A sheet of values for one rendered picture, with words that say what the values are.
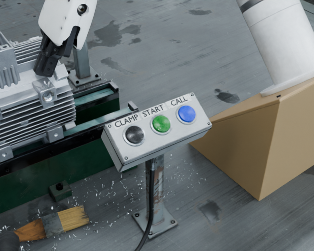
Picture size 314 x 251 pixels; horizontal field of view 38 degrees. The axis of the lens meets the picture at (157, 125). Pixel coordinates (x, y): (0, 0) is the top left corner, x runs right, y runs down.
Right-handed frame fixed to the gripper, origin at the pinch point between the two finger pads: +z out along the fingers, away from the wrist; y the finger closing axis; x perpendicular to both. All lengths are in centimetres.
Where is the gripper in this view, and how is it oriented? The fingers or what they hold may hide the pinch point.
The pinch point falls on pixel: (46, 64)
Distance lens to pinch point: 84.9
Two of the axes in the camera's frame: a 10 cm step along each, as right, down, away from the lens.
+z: -4.3, 8.3, 3.5
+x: -7.4, -0.9, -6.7
